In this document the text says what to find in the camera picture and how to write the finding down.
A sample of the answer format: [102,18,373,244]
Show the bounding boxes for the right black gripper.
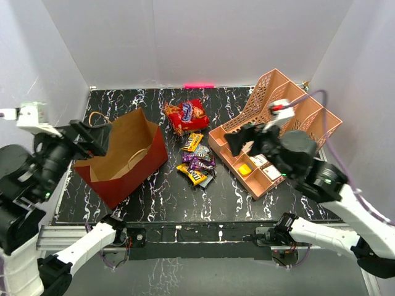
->
[225,118,295,180]

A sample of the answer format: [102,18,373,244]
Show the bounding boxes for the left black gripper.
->
[33,117,112,199]

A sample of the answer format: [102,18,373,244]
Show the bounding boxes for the pink plastic file organizer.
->
[209,68,342,200]

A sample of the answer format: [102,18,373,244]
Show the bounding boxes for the red paper bag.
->
[74,108,168,210]

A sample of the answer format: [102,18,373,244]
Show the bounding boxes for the purple candy packet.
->
[182,152,213,163]
[189,158,215,173]

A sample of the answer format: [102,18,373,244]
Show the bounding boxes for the red cookie snack bag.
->
[164,99,210,136]

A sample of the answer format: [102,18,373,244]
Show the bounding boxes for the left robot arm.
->
[1,120,128,295]

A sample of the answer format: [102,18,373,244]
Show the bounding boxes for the white label card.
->
[250,154,268,168]

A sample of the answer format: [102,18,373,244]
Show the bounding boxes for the yellow cube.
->
[238,163,252,177]

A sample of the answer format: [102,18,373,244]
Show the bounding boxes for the white card pack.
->
[262,165,283,182]

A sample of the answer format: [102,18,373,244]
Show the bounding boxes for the pink tape strip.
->
[183,83,215,89]

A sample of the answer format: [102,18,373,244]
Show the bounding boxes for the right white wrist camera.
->
[264,99,294,130]

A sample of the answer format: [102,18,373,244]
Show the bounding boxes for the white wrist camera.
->
[1,102,62,138]
[264,99,294,130]

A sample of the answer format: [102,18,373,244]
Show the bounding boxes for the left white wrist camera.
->
[1,102,62,138]

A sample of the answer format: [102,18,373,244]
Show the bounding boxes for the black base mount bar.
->
[101,220,312,262]

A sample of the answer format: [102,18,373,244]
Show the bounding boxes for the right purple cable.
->
[277,89,395,226]

